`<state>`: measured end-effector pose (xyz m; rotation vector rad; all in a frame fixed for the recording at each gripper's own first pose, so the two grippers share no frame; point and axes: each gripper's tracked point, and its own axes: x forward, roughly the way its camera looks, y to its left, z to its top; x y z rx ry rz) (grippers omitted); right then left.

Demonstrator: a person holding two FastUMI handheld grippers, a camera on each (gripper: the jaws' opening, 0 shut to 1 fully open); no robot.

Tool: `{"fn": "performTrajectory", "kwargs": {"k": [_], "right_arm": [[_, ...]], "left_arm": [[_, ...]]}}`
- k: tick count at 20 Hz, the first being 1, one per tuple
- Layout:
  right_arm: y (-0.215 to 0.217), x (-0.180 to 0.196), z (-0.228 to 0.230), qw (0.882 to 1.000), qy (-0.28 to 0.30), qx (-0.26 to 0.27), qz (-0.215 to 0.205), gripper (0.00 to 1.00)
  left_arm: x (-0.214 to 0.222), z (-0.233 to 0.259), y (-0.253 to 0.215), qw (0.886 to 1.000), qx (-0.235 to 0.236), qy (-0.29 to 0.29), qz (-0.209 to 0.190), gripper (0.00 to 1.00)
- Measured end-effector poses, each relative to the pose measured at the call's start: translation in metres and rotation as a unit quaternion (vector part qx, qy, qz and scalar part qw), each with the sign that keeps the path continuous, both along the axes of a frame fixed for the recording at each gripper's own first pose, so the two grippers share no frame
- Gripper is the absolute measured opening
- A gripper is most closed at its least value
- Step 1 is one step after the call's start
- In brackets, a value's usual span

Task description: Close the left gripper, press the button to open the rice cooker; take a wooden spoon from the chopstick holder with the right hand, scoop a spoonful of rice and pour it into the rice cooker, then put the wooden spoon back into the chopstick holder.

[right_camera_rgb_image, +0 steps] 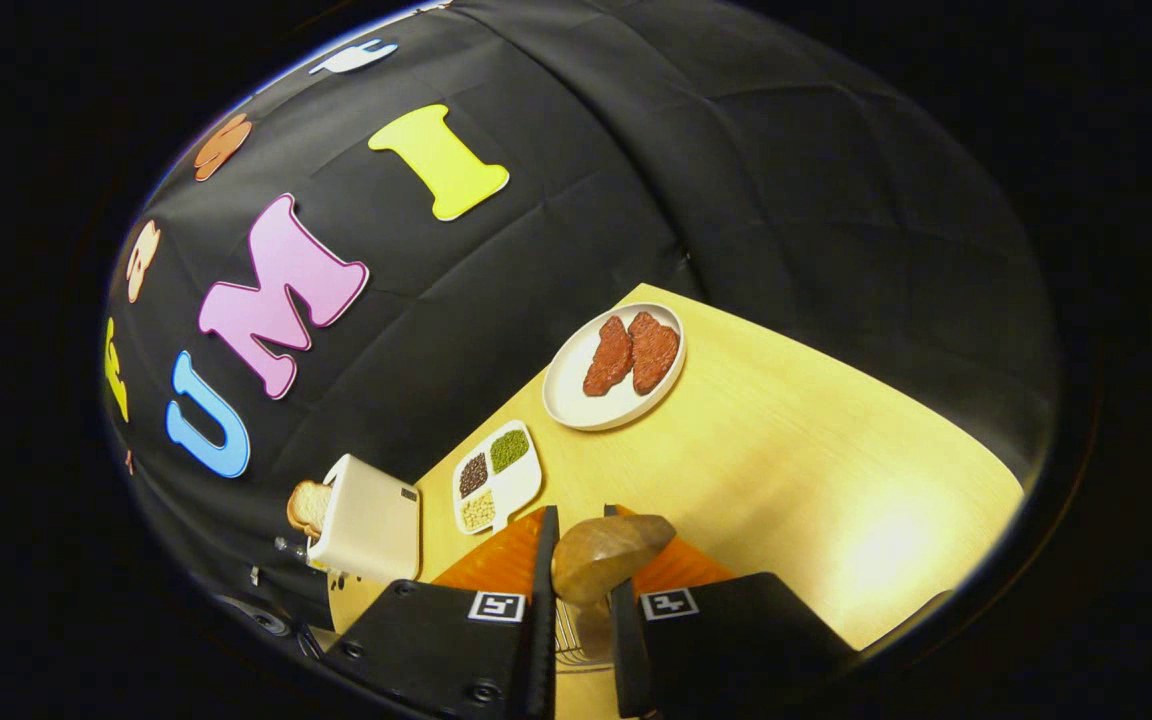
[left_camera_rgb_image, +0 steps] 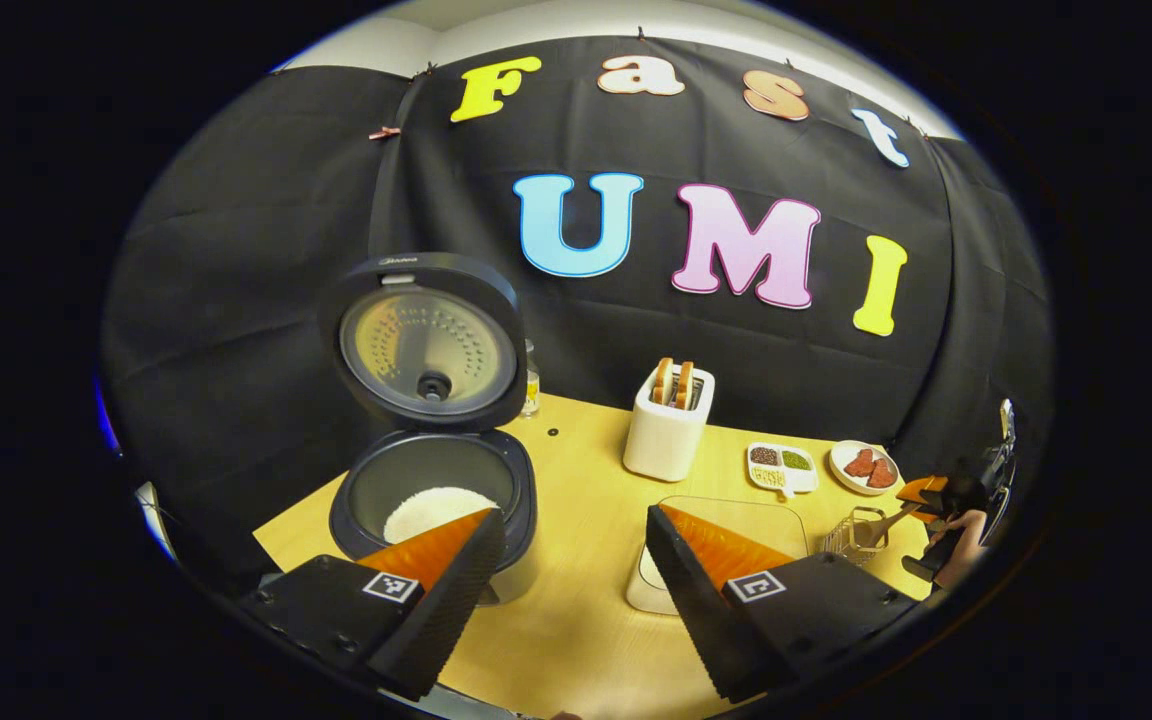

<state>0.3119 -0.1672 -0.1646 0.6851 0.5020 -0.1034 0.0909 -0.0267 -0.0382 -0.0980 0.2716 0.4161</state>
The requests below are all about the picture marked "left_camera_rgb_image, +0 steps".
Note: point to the white round plate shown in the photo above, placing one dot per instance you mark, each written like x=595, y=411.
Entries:
x=841, y=478

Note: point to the white box with clear lid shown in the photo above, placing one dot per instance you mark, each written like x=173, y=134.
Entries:
x=644, y=590

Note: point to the black stand with white top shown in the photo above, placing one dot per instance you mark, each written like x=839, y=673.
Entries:
x=1006, y=420

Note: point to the brown beans heap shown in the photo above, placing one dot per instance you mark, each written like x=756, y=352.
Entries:
x=764, y=456

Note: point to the black backdrop cloth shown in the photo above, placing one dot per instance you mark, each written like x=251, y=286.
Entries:
x=286, y=250

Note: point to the white toaster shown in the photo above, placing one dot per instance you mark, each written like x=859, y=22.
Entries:
x=661, y=445

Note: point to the yellow beans heap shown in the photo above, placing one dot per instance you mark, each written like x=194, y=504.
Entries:
x=768, y=477

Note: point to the white rice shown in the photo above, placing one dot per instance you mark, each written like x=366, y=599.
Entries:
x=426, y=515

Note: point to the white divided dish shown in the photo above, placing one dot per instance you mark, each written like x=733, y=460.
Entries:
x=801, y=480

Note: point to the toast bread slice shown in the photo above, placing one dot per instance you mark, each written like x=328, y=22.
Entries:
x=684, y=384
x=663, y=380

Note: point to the green beans heap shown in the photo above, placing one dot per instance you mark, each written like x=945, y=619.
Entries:
x=796, y=460

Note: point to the dark rice cooker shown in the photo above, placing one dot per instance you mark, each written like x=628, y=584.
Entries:
x=416, y=272

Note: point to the red meat piece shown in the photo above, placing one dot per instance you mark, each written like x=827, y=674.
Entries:
x=859, y=463
x=882, y=473

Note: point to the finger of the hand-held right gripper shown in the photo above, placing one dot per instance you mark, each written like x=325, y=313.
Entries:
x=921, y=489
x=931, y=513

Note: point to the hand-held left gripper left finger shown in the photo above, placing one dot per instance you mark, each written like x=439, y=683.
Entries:
x=456, y=590

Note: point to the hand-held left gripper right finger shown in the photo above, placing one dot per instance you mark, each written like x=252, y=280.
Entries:
x=686, y=590

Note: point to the small glass bottle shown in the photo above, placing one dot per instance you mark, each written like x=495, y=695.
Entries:
x=532, y=385

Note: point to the pink clothespin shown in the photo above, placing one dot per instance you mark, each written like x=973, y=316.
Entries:
x=385, y=132

